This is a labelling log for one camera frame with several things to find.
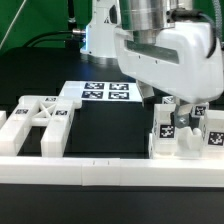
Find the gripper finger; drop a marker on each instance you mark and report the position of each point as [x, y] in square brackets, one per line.
[180, 117]
[146, 92]

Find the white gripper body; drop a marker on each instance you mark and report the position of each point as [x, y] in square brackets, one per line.
[179, 63]

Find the white chair seat part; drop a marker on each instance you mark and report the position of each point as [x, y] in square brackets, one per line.
[189, 145]

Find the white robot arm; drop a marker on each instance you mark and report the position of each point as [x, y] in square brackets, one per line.
[143, 18]

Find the white front fence bar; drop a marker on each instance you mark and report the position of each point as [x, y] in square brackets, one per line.
[111, 172]

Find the white fence bar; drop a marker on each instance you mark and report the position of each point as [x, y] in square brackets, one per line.
[2, 118]
[111, 172]

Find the white left fence bar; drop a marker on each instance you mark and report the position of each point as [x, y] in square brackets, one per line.
[2, 118]

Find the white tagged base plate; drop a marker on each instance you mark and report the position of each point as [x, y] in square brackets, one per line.
[101, 91]

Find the white chair back frame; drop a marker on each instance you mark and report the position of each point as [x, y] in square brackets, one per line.
[55, 113]

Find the black vertical post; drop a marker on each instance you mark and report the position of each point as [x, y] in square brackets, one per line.
[71, 13]

